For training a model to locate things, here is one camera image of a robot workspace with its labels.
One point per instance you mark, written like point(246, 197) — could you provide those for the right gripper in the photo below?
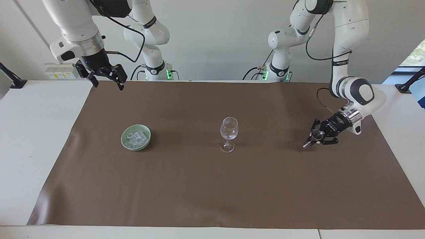
point(97, 61)

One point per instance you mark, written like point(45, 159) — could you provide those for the white wall socket strip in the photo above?
point(61, 71)

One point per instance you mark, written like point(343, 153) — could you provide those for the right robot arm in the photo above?
point(74, 23)

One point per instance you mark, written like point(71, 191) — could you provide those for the small clear glass cup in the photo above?
point(317, 134)

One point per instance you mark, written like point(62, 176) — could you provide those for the black stand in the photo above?
point(12, 79)
point(407, 84)

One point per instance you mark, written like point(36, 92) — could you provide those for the green ceramic bowl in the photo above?
point(127, 143)

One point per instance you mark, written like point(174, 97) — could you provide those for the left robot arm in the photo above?
point(350, 30)

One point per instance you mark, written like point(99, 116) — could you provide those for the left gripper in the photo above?
point(336, 125)

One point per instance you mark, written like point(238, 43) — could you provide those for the clear wine glass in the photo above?
point(228, 130)

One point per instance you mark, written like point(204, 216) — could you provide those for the clear ice cube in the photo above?
point(130, 136)
point(143, 140)
point(139, 134)
point(134, 142)

